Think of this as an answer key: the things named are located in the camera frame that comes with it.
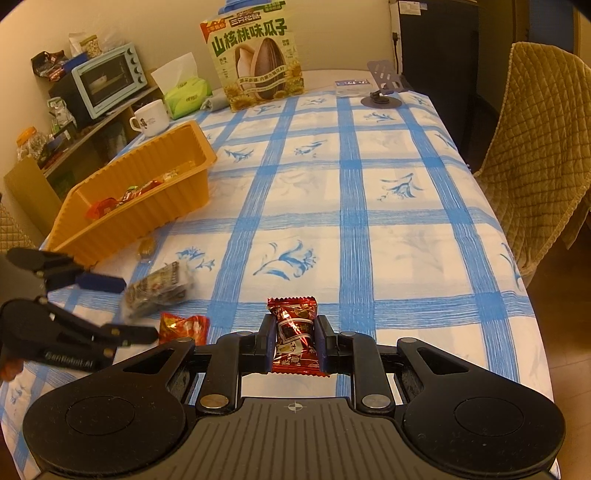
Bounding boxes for green tissue pack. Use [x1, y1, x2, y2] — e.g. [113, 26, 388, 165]
[150, 52, 211, 119]

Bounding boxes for white printed mug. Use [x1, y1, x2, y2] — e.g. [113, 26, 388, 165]
[128, 99, 171, 138]

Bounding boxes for dark snack bags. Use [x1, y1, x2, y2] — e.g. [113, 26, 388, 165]
[30, 49, 71, 80]

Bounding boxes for dark brown snack packet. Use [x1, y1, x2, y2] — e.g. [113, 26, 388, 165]
[121, 261, 195, 322]

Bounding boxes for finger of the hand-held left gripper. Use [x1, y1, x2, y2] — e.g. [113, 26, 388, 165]
[6, 247, 127, 294]
[0, 298, 160, 348]

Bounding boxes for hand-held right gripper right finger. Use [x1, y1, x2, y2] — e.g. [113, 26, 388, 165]
[315, 314, 472, 411]

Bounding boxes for small blue-white packet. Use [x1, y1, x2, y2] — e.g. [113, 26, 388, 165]
[334, 78, 375, 97]

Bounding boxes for orange-red snack packet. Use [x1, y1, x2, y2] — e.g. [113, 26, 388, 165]
[86, 198, 120, 219]

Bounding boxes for yellow plastic tray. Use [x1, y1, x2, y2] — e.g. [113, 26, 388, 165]
[47, 121, 218, 269]

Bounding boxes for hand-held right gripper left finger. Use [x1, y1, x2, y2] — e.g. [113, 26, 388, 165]
[111, 313, 280, 414]

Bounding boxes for black power plug cable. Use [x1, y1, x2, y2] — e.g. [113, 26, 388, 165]
[390, 0, 402, 75]

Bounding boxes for black phone stand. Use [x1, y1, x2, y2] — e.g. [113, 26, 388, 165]
[360, 60, 415, 110]

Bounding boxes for large sunflower seed bag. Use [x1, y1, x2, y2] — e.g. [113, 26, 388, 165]
[199, 4, 308, 113]

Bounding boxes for wooden shelf cabinet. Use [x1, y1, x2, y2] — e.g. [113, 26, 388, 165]
[4, 87, 163, 234]

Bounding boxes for light blue toaster oven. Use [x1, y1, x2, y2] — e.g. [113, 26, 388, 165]
[71, 42, 149, 119]

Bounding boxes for blue checked tablecloth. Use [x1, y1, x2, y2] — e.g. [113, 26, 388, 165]
[0, 69, 560, 480]

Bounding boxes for red-orange snack packet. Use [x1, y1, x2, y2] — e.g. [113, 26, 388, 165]
[158, 312, 211, 347]

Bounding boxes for chair with quilted cover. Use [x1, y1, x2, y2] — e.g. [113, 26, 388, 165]
[473, 41, 591, 278]
[0, 202, 37, 251]

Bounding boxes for shiny red snack packet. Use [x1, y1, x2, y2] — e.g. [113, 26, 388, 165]
[267, 298, 332, 377]

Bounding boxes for person's left hand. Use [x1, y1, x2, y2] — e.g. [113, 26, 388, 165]
[0, 358, 25, 382]

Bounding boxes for clear plastic jar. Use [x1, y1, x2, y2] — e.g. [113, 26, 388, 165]
[16, 128, 49, 163]

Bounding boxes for clear bag of nuts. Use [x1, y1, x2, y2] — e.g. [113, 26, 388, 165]
[69, 32, 101, 59]

